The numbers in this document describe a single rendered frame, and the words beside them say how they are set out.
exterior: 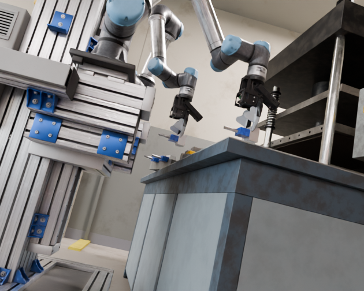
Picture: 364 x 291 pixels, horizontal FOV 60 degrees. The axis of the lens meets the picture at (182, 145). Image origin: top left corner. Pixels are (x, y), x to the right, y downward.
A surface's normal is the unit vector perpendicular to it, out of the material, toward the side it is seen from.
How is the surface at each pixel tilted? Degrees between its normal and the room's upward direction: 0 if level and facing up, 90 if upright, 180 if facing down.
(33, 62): 90
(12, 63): 90
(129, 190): 90
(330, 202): 90
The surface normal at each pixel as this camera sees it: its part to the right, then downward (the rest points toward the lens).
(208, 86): 0.14, -0.18
